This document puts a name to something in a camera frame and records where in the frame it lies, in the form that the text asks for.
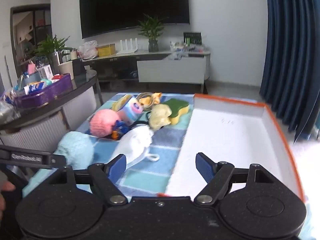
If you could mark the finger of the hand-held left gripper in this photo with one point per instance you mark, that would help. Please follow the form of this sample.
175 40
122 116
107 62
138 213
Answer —
25 157

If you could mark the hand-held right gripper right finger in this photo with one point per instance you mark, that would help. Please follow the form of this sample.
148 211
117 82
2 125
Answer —
203 167

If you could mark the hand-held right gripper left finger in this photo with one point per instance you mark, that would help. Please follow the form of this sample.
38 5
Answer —
117 165

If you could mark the white face mask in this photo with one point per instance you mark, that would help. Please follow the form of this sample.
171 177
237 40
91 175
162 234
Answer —
136 140

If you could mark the white box with orange rim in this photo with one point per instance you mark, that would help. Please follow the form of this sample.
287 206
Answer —
225 142

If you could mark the blue orange knitted toy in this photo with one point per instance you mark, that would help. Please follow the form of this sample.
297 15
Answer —
120 128

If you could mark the pink yarn ball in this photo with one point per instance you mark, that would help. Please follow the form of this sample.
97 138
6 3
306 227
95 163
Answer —
103 122

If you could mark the light teal fluffy towel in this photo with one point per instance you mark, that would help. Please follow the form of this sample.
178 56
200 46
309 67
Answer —
75 147

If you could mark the black hair band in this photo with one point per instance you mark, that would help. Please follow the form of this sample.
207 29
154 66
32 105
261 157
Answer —
140 122

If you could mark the pastel tissue pack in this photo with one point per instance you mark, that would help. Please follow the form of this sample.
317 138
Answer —
132 108

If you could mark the cream floral scrunchie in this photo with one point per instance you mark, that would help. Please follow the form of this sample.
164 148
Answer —
158 116

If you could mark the yellow green scrubbing sponge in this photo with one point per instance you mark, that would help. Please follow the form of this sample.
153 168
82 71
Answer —
178 107

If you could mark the orange cloth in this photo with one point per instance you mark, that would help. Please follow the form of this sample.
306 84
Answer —
156 97

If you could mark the person's left hand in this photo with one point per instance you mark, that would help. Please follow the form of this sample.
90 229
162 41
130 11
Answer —
7 186

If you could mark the blue checkered blanket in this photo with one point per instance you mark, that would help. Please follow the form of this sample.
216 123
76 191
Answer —
165 140

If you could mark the clear snack bag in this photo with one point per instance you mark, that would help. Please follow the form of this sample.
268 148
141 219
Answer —
6 107

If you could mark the purple tray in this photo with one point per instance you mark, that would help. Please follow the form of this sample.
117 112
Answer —
57 87

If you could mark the grey pen holder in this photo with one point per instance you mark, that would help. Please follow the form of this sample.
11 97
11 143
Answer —
32 78

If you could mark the dark glass round table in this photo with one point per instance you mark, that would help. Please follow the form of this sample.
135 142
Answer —
82 85

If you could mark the small white barcode box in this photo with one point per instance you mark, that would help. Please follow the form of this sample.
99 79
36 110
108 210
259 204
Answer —
46 72

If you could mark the white cup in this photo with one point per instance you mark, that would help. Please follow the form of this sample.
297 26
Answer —
65 70

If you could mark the steel tumbler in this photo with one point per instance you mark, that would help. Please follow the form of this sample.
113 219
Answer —
54 62

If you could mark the white television console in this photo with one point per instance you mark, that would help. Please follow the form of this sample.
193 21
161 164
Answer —
172 67

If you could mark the black stand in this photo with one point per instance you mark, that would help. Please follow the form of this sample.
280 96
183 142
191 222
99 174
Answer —
78 67

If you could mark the white jar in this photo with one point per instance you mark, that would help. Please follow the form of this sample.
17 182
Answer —
73 55

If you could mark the clear plastic bag in drawer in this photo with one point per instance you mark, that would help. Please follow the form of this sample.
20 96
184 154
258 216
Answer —
175 56

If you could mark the leafy green table plant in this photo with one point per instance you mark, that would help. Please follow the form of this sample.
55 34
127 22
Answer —
50 45

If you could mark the yellow cardboard box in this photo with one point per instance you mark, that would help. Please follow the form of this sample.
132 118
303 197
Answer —
106 50

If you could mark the white router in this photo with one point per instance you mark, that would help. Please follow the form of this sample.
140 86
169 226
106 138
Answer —
128 47

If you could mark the white plastic bag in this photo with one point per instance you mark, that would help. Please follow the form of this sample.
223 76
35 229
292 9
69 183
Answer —
88 50

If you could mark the clear tray of small items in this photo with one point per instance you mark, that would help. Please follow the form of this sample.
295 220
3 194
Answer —
187 47

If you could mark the black framed glass door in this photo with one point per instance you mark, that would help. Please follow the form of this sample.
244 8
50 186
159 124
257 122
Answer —
25 30

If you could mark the black green box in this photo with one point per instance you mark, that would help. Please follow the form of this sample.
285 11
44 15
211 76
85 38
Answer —
192 38

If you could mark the potted plant in dark vase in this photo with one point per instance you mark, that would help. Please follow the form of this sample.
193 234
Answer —
151 30

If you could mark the dark blue curtain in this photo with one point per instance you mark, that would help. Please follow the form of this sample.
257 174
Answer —
290 55

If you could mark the black wall television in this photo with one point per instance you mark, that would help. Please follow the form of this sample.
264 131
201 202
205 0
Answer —
132 5

